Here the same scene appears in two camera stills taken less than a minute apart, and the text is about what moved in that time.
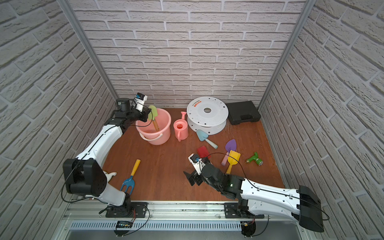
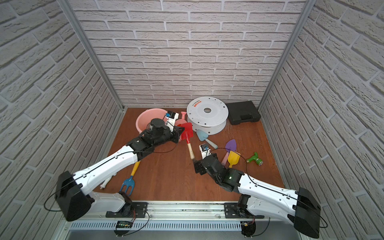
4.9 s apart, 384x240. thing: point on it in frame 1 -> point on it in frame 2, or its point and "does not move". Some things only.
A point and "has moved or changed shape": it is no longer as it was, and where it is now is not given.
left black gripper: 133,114 -> 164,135
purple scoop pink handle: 230,145 does not move
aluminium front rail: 91,211 does not move
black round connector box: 248,229 does not move
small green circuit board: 123,224 does not move
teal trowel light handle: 203,136 does not move
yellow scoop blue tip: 233,158 does not move
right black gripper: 194,176 -> 197,165
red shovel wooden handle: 203,152 has moved or changed shape
